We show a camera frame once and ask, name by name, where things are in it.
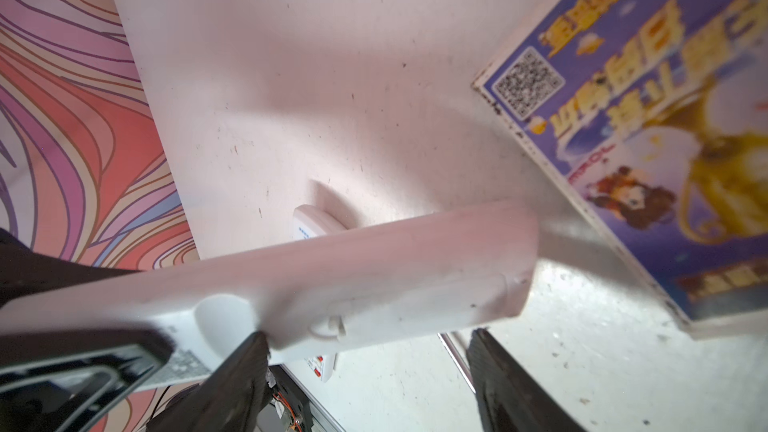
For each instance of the purple printed card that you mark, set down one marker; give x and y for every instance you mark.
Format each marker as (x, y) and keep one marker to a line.
(650, 116)

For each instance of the white remote control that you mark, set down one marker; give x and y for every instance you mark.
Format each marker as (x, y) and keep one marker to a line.
(312, 297)

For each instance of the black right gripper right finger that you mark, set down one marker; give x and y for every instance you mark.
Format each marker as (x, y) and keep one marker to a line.
(508, 398)

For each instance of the orange handled screwdriver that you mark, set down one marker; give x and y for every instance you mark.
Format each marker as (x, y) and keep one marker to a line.
(457, 359)

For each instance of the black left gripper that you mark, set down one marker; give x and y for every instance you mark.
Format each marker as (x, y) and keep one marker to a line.
(67, 381)

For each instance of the white remote with coloured buttons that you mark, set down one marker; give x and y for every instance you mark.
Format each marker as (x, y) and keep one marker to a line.
(310, 222)

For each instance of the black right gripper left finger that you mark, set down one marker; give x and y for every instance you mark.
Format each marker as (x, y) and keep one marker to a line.
(229, 400)

